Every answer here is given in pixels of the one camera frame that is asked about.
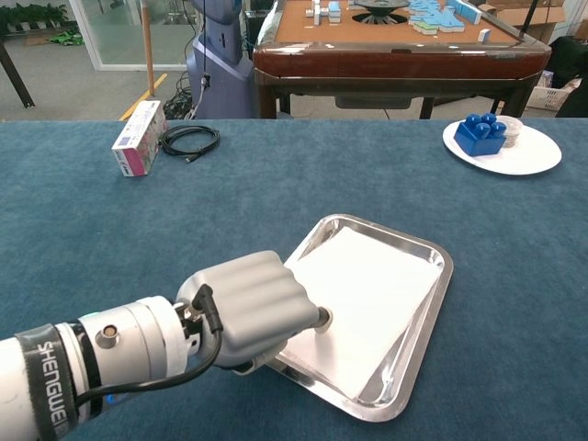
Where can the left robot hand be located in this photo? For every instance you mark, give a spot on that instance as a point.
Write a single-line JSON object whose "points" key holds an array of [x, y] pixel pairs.
{"points": [[257, 308]]}

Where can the white paper sheet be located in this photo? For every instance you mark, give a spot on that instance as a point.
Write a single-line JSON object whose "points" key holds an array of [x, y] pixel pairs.
{"points": [[367, 298]]}

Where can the stainless steel tray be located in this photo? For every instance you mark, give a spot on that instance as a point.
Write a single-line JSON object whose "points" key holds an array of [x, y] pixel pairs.
{"points": [[427, 331]]}

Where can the white pink cardboard box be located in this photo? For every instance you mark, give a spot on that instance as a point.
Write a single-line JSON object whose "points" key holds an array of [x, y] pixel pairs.
{"points": [[138, 142]]}

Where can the blue building block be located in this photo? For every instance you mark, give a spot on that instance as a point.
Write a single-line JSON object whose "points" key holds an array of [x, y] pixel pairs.
{"points": [[478, 144]]}

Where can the wooden pole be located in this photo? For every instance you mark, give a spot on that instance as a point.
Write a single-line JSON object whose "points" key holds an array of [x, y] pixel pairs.
{"points": [[148, 55]]}

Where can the brown mahjong table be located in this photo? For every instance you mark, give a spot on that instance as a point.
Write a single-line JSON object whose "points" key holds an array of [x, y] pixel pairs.
{"points": [[390, 62]]}

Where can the small mahjong tile cluster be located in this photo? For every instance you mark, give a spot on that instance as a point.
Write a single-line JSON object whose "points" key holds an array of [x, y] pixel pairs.
{"points": [[324, 11]]}

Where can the white round plate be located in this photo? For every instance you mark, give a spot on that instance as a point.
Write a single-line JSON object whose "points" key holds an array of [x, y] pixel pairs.
{"points": [[528, 156]]}

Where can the small clear plastic container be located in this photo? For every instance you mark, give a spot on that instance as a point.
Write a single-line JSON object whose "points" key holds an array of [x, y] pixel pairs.
{"points": [[513, 131]]}

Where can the black table centre dome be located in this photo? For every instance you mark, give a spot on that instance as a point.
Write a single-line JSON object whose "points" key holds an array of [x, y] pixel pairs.
{"points": [[380, 8]]}

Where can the green item on floor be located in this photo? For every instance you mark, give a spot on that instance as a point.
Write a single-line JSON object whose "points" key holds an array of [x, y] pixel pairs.
{"points": [[66, 37]]}

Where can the dark slanted table leg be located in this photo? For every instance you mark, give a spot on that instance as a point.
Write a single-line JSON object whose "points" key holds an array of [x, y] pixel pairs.
{"points": [[14, 78]]}

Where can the large mahjong tile pile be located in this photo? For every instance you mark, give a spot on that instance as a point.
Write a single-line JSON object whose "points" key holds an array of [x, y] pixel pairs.
{"points": [[436, 18]]}

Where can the single upright mahjong tile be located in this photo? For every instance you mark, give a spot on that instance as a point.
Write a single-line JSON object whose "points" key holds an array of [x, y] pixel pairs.
{"points": [[483, 35]]}

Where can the white plastic basket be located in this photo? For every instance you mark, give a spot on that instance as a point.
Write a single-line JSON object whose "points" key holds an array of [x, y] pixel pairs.
{"points": [[549, 98]]}

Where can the green potted plants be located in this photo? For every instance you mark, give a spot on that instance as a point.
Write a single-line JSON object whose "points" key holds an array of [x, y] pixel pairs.
{"points": [[32, 14]]}

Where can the black tripod stand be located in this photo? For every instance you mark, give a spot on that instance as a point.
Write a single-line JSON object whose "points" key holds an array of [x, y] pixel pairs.
{"points": [[528, 20]]}

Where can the person in black trousers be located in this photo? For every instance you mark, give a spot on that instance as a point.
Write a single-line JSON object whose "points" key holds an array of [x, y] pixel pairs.
{"points": [[572, 59]]}

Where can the brown cardboard box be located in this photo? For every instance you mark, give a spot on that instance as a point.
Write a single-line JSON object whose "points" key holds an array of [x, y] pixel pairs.
{"points": [[542, 16]]}

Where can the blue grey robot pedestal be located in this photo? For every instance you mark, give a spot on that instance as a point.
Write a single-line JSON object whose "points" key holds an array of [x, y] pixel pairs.
{"points": [[220, 78]]}

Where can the white glass door frame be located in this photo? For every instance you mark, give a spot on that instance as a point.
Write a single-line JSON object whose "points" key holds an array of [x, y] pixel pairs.
{"points": [[85, 34]]}

